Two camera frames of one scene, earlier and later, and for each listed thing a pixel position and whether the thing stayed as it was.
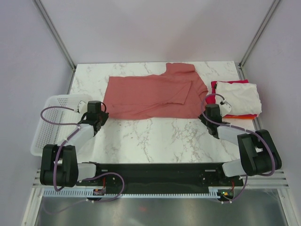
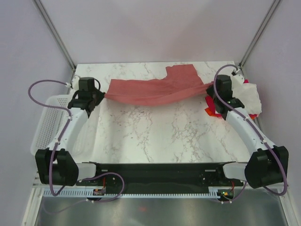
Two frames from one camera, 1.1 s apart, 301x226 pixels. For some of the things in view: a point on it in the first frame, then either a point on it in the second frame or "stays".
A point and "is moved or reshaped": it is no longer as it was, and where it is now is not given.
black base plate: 144,176 stays
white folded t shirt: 243,98 stays
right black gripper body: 204,120 -> 209,91
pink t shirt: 177,93 is moved or reshaped
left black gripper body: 102,117 -> 97,96
